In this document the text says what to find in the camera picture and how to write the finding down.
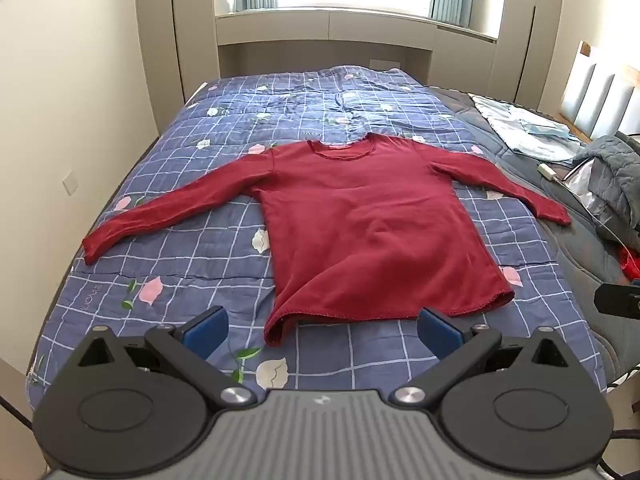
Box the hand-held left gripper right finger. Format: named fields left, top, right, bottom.
left=389, top=306, right=570, bottom=408

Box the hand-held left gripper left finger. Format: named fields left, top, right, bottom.
left=74, top=305, right=258, bottom=411

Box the red long-sleeve shirt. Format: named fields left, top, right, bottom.
left=81, top=132, right=572, bottom=347

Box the red cloth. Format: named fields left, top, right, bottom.
left=619, top=245, right=640, bottom=281

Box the blue floral checked quilt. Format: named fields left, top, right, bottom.
left=25, top=65, right=608, bottom=411

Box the grey quilted blanket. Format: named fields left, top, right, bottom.
left=562, top=131, right=640, bottom=253

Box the light blue patterned cloth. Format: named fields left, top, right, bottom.
left=472, top=94, right=588, bottom=163

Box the padded grey headboard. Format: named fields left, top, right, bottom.
left=560, top=40, right=640, bottom=148

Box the beige wardrobe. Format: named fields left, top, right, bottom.
left=132, top=0, right=221, bottom=136
left=492, top=0, right=581, bottom=111

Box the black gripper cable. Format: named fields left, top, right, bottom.
left=0, top=394, right=36, bottom=432

